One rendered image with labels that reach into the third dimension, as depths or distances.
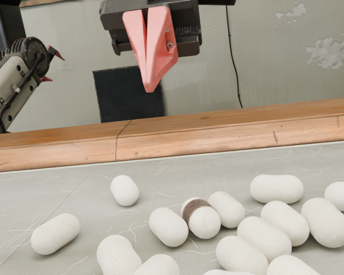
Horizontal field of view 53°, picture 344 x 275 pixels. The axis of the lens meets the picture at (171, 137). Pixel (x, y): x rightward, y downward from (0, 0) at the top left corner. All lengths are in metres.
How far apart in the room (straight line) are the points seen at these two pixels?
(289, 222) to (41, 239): 0.15
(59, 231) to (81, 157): 0.19
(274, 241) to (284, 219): 0.02
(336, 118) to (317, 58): 2.00
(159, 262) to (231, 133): 0.24
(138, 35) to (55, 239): 0.20
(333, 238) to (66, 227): 0.16
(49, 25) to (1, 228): 2.21
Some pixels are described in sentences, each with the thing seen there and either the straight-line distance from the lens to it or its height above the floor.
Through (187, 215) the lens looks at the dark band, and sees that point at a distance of 0.23.
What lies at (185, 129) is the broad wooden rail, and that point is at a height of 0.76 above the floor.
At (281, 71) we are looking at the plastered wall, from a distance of 2.36.
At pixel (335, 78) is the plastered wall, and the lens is 2.47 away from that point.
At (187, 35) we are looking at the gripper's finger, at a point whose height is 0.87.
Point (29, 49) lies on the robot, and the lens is 0.97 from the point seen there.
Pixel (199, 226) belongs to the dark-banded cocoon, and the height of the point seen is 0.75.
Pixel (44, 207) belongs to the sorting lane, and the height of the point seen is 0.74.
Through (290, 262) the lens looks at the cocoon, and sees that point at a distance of 0.18.
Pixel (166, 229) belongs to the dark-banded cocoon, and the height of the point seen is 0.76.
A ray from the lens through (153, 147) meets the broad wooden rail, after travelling 0.40.
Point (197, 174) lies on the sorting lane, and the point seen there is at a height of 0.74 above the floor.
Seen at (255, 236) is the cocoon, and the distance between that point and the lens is 0.20.
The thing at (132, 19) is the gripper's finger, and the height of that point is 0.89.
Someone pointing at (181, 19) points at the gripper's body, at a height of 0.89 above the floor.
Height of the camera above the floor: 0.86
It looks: 15 degrees down
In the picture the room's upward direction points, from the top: 8 degrees counter-clockwise
